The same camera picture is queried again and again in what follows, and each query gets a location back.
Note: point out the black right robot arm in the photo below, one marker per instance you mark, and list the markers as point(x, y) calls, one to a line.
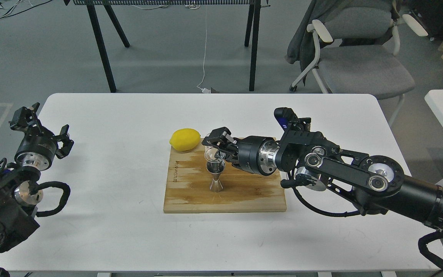
point(373, 184)

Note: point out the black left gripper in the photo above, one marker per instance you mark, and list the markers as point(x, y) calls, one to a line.
point(38, 147)

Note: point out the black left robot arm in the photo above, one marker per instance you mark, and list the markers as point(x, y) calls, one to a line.
point(22, 198)

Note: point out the wooden cutting board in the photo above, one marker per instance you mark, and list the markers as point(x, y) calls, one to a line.
point(188, 181)

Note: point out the small clear glass cup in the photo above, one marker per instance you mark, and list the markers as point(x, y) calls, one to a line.
point(213, 155)

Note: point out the black metal table frame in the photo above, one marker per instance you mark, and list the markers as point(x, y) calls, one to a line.
point(160, 35)

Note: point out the steel double jigger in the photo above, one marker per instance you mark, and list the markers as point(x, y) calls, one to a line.
point(215, 177)

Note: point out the yellow lemon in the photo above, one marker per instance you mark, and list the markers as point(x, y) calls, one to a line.
point(185, 139)

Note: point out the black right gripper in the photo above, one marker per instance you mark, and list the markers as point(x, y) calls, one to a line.
point(253, 154)

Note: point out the grey office chair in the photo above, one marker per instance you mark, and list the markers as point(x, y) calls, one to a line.
point(368, 69)

